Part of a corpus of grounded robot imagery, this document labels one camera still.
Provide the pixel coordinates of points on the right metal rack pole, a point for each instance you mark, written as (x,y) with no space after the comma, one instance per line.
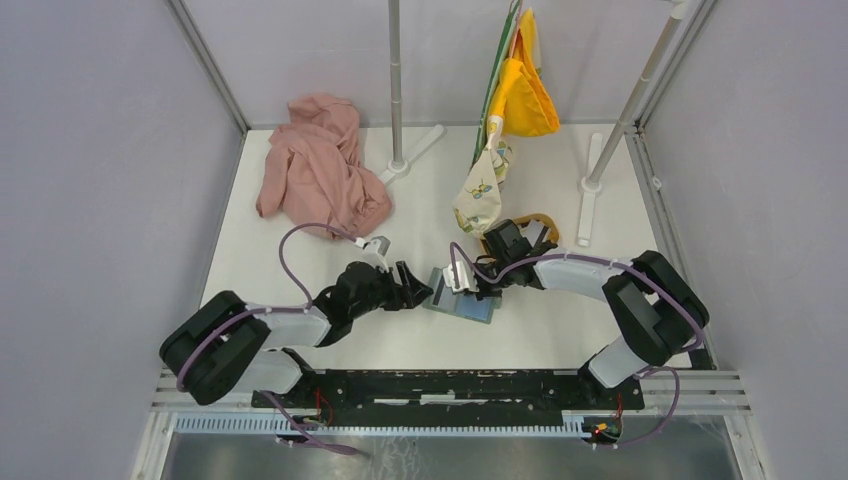
(602,148)

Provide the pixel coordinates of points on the pink crumpled garment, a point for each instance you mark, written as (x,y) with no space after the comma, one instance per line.
(314,170)

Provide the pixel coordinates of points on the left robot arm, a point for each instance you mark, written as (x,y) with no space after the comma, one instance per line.
(232,345)

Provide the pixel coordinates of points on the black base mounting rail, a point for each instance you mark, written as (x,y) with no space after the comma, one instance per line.
(459,398)

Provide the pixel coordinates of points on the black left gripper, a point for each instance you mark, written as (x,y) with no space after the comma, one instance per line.
(409,294)

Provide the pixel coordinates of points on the metal rack pole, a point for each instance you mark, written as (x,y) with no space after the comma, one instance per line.
(602,148)
(401,162)

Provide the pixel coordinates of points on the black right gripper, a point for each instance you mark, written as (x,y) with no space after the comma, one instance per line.
(482,291)

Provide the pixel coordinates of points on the yellow oval tray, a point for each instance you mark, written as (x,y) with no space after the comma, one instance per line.
(550,228)

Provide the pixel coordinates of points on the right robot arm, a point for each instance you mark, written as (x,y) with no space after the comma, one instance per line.
(657,313)

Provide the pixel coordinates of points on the cartoon print children's garment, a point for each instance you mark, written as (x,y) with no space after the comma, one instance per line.
(516,104)

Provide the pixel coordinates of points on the left metal rack pole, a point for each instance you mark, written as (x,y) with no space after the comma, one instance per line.
(401,162)

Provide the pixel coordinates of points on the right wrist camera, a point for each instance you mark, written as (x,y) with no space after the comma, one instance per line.
(460,278)

